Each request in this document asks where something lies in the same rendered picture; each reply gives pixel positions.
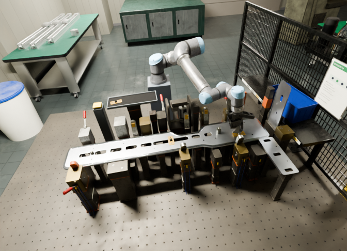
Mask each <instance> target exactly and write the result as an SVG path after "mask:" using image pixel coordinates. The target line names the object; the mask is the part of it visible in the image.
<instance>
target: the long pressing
mask: <svg viewBox="0 0 347 251"><path fill-rule="evenodd" d="M218 127H221V134H217V133H216V130H217V128H218ZM234 130H235V129H231V128H230V126H229V124H228V122H227V121H223V122H217V123H211V124H205V125H203V126H202V127H201V128H200V130H199V131H197V132H193V133H186V134H176V133H174V132H171V131H169V132H163V133H156V134H150V135H144V136H138V137H131V138H125V139H119V140H113V141H108V142H102V143H96V144H90V145H83V146H77V147H72V148H70V149H69V150H68V152H67V155H66V158H65V161H64V164H63V169H64V170H68V169H69V167H70V162H71V161H77V162H78V163H79V165H80V164H82V165H83V167H88V166H95V165H100V164H106V163H112V162H118V161H124V160H130V159H136V158H142V157H146V156H152V155H158V154H163V153H170V152H175V151H179V149H180V144H181V143H186V146H187V149H193V148H199V147H208V148H217V147H223V146H229V145H234V143H235V141H236V138H237V136H236V137H234V136H233V134H232V133H233V131H234ZM243 131H244V132H245V134H246V135H243V137H244V140H243V143H246V142H252V141H256V140H259V139H261V138H267V137H269V136H270V135H269V133H268V132H267V130H266V129H265V128H264V126H263V125H262V124H261V123H260V121H259V120H258V119H257V118H256V117H255V118H254V119H248V118H243ZM207 133H211V134H212V135H211V136H205V135H204V134H207ZM252 134H253V135H252ZM194 135H199V136H200V137H199V138H192V136H194ZM168 136H173V138H174V139H176V138H182V137H188V139H187V140H181V141H177V142H175V144H174V145H169V143H165V144H159V145H154V144H153V143H154V142H160V141H164V140H168ZM123 143H124V144H123ZM147 143H151V144H152V145H151V146H146V147H141V145H142V144H147ZM135 145H136V146H137V148H135V149H129V150H126V147H129V146H135ZM117 148H121V151H116V152H111V150H112V149H117ZM154 148H155V149H154ZM104 150H106V153H104V154H98V155H95V153H96V152H98V151H104ZM91 151H93V152H94V155H91V154H90V156H86V157H82V158H80V155H81V154H86V153H90V152H91Z"/></svg>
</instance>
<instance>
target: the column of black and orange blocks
mask: <svg viewBox="0 0 347 251"><path fill-rule="evenodd" d="M274 91H275V88H274V87H273V86H269V87H267V90H266V93H265V96H264V99H263V103H262V109H261V113H260V115H259V118H258V120H259V121H260V123H261V124H262V125H263V126H264V124H265V121H266V119H267V114H268V112H269V108H270V107H271V103H272V100H273V99H272V98H273V95H274Z"/></svg>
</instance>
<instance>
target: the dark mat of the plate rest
mask: <svg viewBox="0 0 347 251"><path fill-rule="evenodd" d="M115 100H122V102H121V103H117V104H112V105H111V102H112V101H115ZM154 100H157V99H156V94H155V92H148V93H141V94H136V95H129V96H122V97H115V98H109V100H108V107H113V106H120V105H127V104H133V103H140V102H147V101H154Z"/></svg>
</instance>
